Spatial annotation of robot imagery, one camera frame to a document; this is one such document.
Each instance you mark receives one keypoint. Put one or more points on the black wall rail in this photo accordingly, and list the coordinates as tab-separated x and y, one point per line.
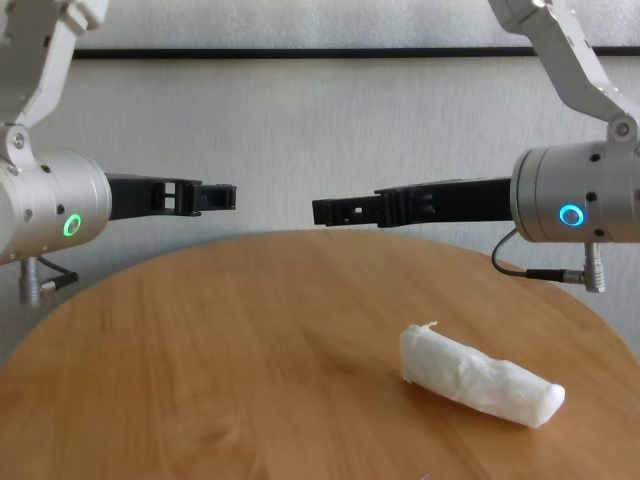
300	53

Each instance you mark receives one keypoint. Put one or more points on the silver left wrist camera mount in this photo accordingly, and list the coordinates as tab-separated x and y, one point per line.
45	65

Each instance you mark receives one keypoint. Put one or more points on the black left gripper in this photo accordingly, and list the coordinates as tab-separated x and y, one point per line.
140	197

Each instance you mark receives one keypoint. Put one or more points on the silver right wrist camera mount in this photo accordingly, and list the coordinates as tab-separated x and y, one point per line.
575	60

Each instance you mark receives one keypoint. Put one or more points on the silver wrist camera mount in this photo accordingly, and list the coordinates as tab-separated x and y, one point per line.
45	65
575	60

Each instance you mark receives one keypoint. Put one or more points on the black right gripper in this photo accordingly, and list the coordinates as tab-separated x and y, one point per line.
460	200

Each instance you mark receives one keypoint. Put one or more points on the white plastic-wrapped sandbag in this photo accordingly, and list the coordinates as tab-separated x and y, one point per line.
475	380

